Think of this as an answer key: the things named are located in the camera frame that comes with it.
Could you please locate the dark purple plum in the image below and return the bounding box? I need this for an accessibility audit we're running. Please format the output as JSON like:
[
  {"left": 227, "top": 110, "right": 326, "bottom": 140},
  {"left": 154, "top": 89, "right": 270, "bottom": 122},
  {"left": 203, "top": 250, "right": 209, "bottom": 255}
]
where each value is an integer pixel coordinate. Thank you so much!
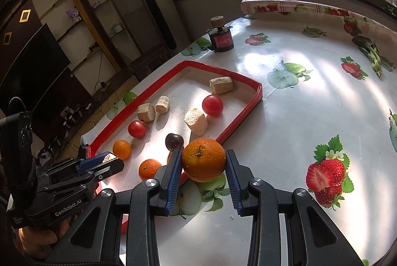
[{"left": 165, "top": 133, "right": 184, "bottom": 152}]

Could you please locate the large orange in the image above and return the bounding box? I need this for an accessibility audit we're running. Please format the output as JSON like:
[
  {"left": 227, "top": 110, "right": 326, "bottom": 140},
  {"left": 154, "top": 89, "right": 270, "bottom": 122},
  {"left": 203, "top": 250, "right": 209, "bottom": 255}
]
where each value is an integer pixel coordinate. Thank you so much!
[{"left": 181, "top": 138, "right": 227, "bottom": 183}]

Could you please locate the red tomato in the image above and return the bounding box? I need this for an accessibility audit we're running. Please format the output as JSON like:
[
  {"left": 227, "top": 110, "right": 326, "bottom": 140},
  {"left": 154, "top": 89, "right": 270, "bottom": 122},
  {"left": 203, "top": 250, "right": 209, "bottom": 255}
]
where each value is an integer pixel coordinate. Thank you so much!
[
  {"left": 202, "top": 94, "right": 224, "bottom": 117},
  {"left": 128, "top": 120, "right": 146, "bottom": 139}
]

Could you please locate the purple plush toy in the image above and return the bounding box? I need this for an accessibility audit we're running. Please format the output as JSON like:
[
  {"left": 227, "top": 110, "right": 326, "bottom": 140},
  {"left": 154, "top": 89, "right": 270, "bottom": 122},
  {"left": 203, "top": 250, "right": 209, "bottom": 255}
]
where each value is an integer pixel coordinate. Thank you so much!
[{"left": 66, "top": 7, "right": 82, "bottom": 23}]

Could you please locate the red-rimmed tray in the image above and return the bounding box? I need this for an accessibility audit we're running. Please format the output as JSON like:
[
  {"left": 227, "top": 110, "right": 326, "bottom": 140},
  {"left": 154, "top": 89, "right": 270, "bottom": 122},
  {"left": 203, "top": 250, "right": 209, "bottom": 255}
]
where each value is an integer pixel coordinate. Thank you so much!
[{"left": 87, "top": 60, "right": 263, "bottom": 234}]

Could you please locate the black television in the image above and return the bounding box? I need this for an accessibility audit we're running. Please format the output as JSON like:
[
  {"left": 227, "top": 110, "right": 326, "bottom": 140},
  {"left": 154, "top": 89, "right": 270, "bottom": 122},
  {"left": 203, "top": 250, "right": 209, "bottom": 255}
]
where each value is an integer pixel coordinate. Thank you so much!
[{"left": 0, "top": 23, "right": 72, "bottom": 117}]

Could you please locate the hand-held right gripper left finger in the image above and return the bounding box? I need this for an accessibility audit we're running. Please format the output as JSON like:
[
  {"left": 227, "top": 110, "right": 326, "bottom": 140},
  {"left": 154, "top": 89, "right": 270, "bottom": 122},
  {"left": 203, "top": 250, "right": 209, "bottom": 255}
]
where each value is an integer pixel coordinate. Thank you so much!
[{"left": 46, "top": 149, "right": 183, "bottom": 266}]

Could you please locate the beige cork piece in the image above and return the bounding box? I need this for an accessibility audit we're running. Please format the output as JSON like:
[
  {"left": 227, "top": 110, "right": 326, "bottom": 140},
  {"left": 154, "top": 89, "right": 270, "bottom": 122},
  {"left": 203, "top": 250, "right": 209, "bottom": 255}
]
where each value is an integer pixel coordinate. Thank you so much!
[
  {"left": 137, "top": 103, "right": 156, "bottom": 123},
  {"left": 155, "top": 96, "right": 170, "bottom": 114}
]

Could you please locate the black ink bottle cork cap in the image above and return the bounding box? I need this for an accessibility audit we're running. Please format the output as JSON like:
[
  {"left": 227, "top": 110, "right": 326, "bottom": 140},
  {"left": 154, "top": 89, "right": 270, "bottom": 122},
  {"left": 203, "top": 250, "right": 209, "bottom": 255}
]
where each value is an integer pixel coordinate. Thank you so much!
[{"left": 208, "top": 16, "right": 235, "bottom": 52}]

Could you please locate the dark wooden cabinet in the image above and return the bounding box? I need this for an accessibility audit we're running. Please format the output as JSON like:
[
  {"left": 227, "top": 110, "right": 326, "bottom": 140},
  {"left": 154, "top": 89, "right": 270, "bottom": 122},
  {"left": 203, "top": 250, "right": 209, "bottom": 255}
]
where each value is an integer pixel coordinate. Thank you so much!
[{"left": 129, "top": 47, "right": 169, "bottom": 80}]

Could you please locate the wooden shelf unit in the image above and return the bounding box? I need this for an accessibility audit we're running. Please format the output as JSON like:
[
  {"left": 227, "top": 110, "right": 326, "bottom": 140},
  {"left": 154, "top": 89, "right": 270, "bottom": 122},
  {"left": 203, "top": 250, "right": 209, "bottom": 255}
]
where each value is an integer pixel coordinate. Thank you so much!
[{"left": 29, "top": 0, "right": 146, "bottom": 77}]

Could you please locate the person's left hand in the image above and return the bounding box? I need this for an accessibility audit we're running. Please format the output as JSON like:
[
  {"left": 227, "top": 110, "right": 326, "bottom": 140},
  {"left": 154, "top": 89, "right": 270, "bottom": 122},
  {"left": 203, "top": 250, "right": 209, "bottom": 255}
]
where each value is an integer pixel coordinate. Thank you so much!
[{"left": 14, "top": 218, "right": 70, "bottom": 259}]

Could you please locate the small orange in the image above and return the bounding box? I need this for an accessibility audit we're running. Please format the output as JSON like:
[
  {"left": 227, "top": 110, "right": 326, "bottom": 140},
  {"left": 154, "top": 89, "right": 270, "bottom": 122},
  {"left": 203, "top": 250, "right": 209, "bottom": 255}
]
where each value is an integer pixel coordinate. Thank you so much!
[
  {"left": 138, "top": 159, "right": 162, "bottom": 180},
  {"left": 112, "top": 140, "right": 132, "bottom": 160}
]

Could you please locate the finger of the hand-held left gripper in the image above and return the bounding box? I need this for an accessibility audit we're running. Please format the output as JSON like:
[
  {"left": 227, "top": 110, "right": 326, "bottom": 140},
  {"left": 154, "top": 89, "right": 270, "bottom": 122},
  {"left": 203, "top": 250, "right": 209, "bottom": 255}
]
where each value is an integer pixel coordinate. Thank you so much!
[
  {"left": 39, "top": 152, "right": 107, "bottom": 183},
  {"left": 43, "top": 158, "right": 125, "bottom": 195}
]

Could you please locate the fruit-printed tablecloth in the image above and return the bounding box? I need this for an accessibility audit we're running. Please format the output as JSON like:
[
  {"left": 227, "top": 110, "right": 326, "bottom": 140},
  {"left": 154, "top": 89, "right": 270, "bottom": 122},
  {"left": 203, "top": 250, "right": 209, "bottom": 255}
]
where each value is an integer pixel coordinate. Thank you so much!
[{"left": 81, "top": 0, "right": 397, "bottom": 266}]

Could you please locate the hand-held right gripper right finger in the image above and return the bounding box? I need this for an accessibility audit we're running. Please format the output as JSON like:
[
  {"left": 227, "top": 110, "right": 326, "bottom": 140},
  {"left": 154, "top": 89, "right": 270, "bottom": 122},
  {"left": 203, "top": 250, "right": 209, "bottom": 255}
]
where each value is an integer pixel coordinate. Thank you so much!
[{"left": 225, "top": 149, "right": 363, "bottom": 266}]

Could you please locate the green bok choy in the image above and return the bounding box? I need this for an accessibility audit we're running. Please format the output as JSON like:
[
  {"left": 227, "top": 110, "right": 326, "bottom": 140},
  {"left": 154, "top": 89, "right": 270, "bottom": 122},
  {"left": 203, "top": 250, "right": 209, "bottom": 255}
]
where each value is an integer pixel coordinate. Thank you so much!
[{"left": 352, "top": 36, "right": 387, "bottom": 77}]

